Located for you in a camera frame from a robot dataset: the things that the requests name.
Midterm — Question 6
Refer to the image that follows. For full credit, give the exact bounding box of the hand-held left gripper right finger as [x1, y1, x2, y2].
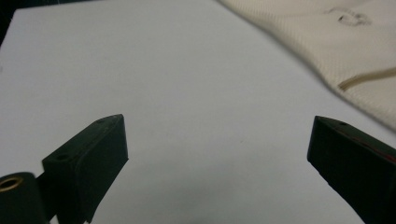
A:
[306, 115, 396, 224]

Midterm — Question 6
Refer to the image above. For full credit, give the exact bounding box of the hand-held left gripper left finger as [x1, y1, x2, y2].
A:
[41, 113, 130, 224]

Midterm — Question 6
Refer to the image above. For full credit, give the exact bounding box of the cream knitted garment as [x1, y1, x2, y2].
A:
[218, 0, 396, 132]

